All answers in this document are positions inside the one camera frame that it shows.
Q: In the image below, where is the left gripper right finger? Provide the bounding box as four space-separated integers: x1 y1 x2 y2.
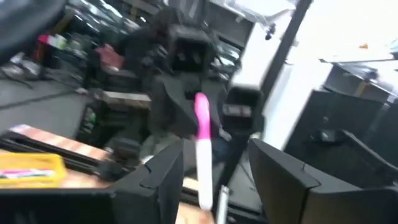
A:
248 138 352 224

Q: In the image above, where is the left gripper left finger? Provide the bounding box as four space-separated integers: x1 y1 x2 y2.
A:
108 139 188 224

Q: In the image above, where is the mini marker pink cap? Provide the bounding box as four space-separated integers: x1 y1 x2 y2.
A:
193 92 214 211

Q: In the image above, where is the pink label Expo marker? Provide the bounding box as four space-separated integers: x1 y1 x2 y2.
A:
0 169 56 180

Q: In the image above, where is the black equipment stand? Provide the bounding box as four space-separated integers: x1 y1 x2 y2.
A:
284 88 398 189

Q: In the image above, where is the yellow plastic basket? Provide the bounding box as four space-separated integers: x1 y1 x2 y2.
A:
0 151 68 189

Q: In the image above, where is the black upright pole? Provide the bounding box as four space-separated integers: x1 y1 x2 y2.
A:
260 0 313 98

